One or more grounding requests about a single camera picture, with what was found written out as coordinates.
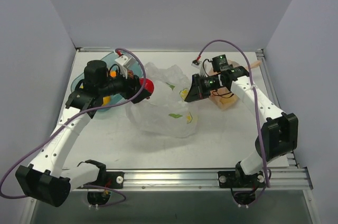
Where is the small orange fake fruit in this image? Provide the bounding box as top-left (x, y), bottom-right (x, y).
top-left (102, 96), bottom-right (110, 105)

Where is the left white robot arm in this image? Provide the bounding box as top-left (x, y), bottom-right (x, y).
top-left (15, 60), bottom-right (154, 207)

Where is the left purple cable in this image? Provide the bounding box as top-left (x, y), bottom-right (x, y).
top-left (0, 47), bottom-right (146, 206)

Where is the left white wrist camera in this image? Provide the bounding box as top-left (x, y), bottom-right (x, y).
top-left (115, 55), bottom-right (135, 77)

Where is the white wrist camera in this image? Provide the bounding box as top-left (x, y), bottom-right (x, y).
top-left (191, 59), bottom-right (208, 77)
top-left (115, 55), bottom-right (135, 77)

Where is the purple cable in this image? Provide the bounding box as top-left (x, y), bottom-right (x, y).
top-left (0, 47), bottom-right (146, 206)
top-left (197, 39), bottom-right (271, 188)

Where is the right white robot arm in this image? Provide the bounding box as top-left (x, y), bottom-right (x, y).
top-left (184, 55), bottom-right (298, 186)

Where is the red fake apple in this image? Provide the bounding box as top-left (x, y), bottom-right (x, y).
top-left (139, 78), bottom-right (155, 99)

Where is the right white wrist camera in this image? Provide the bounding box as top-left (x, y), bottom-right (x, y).
top-left (191, 59), bottom-right (208, 77)

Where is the orange yellow fake mango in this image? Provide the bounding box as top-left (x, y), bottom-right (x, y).
top-left (110, 71), bottom-right (118, 78)

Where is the front aluminium rail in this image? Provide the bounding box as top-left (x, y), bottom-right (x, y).
top-left (29, 167), bottom-right (315, 192)

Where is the orange tied plastic bag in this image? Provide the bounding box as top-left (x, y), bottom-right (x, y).
top-left (206, 60), bottom-right (261, 111)

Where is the teal plastic fruit tray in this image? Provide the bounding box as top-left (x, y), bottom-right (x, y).
top-left (70, 51), bottom-right (145, 114)

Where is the clear printed plastic bag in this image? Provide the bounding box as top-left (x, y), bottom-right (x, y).
top-left (125, 62), bottom-right (199, 138)

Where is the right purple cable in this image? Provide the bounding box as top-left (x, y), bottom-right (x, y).
top-left (197, 39), bottom-right (271, 188)

